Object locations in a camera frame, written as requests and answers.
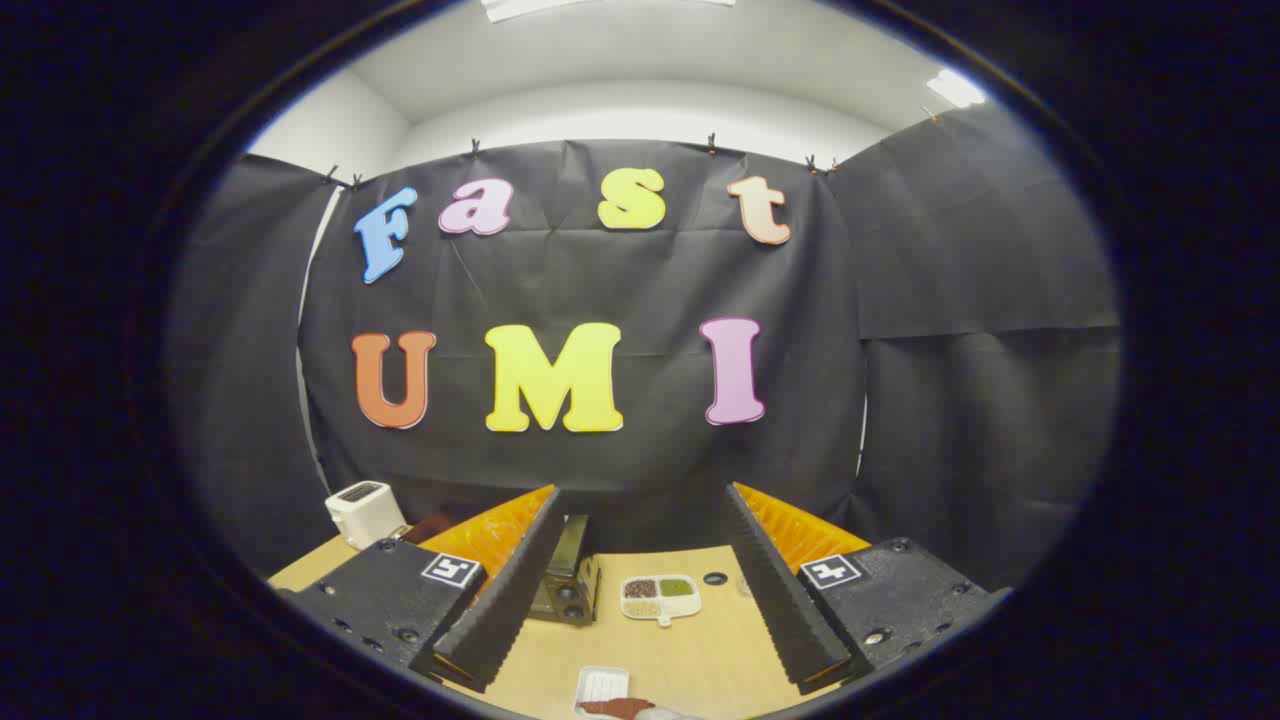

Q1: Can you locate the white rectangular tray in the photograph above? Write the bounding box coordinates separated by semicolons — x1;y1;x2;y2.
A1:
575;667;631;716

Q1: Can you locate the white divided dish with grains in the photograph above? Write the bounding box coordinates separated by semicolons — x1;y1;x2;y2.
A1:
620;574;703;628

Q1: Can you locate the white toaster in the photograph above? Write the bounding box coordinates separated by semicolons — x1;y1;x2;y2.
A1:
325;481;407;551

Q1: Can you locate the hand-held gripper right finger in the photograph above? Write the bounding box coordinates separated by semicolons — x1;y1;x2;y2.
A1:
722;482;1011;696

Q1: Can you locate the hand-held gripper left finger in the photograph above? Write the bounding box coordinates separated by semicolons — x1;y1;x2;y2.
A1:
278;484;595;693

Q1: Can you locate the black toaster oven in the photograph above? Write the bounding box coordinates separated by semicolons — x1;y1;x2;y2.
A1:
402;508;602;627

